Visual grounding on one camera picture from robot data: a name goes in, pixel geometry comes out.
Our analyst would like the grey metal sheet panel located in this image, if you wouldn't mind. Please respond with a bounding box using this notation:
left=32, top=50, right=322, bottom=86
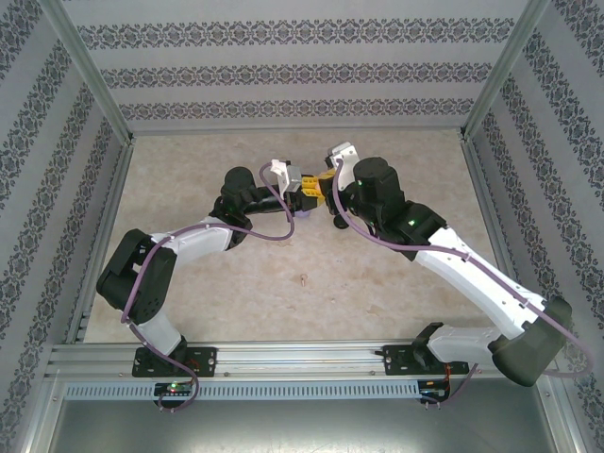
left=46, top=377, right=567, bottom=453

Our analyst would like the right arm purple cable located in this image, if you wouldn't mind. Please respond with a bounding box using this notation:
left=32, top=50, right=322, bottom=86
left=327, top=158, right=595, bottom=410

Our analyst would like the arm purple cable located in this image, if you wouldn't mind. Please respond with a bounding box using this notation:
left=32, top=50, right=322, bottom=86
left=121, top=159, right=298, bottom=414
left=327, top=158, right=595, bottom=410

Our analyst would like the thin aluminium wall strip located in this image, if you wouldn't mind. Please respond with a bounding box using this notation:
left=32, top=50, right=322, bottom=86
left=129, top=126, right=466, bottom=136

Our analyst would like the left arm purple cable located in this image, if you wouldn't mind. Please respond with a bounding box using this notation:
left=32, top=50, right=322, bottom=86
left=121, top=159, right=298, bottom=414

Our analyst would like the aluminium side floor rail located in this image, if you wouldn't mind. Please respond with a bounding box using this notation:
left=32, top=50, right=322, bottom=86
left=460, top=134, right=537, bottom=341
left=65, top=139, right=136, bottom=344

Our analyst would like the aluminium mounting rail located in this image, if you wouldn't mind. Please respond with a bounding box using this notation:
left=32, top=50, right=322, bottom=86
left=44, top=343, right=553, bottom=378

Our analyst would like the aluminium frame post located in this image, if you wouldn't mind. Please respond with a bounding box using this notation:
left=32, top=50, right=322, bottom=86
left=460, top=0, right=553, bottom=143
left=44, top=0, right=136, bottom=145

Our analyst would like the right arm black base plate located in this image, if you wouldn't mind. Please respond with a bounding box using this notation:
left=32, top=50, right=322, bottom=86
left=382, top=344, right=471, bottom=378

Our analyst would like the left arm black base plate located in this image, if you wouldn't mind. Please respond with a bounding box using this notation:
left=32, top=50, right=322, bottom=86
left=132, top=346, right=218, bottom=378

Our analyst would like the grey slotted cable duct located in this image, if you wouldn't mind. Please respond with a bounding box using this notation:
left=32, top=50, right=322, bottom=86
left=63, top=380, right=421, bottom=400

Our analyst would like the short aluminium frame bar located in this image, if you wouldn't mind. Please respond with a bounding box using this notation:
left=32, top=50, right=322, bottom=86
left=537, top=377, right=586, bottom=453
left=18, top=372, right=65, bottom=453

